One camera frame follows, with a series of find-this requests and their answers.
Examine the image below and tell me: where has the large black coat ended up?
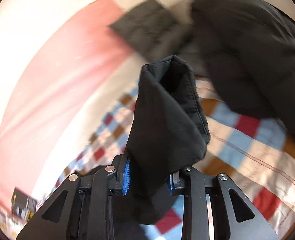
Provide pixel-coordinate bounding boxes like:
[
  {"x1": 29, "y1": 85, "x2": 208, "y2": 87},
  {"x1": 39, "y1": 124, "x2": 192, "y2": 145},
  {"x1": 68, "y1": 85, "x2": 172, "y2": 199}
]
[{"x1": 109, "y1": 54, "x2": 211, "y2": 240}]

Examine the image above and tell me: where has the black puffer jacket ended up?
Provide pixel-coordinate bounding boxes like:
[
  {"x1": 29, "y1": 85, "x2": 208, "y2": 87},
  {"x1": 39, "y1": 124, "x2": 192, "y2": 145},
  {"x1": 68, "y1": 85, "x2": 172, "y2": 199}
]
[{"x1": 177, "y1": 0, "x2": 295, "y2": 139}]

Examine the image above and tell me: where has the black printed cardboard box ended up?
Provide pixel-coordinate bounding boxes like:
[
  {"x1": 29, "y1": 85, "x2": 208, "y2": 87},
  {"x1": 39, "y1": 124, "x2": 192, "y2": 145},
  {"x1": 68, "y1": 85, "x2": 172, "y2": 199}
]
[{"x1": 11, "y1": 187, "x2": 38, "y2": 222}]

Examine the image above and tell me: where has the grey quilted down jacket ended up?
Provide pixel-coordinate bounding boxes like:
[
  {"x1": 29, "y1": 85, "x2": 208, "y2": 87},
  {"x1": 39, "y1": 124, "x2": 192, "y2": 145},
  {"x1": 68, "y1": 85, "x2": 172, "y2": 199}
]
[{"x1": 109, "y1": 0, "x2": 192, "y2": 62}]

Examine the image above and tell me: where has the checkered plaid bed quilt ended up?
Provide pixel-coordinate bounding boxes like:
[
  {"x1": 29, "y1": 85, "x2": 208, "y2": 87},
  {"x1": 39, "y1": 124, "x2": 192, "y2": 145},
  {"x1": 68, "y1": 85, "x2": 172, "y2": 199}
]
[{"x1": 32, "y1": 77, "x2": 295, "y2": 239}]

